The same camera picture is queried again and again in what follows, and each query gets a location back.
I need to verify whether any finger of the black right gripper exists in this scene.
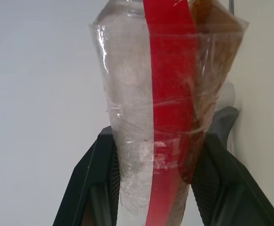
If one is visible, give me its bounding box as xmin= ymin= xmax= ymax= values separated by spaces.
xmin=209 ymin=105 xmax=240 ymax=152

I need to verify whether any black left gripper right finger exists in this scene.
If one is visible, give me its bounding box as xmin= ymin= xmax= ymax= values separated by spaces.
xmin=190 ymin=132 xmax=274 ymax=226

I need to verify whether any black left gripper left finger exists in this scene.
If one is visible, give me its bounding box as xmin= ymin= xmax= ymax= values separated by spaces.
xmin=52 ymin=126 xmax=123 ymax=226

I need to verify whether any clear bottle with red tape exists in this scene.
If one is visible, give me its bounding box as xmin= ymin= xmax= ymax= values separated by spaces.
xmin=88 ymin=0 xmax=249 ymax=226

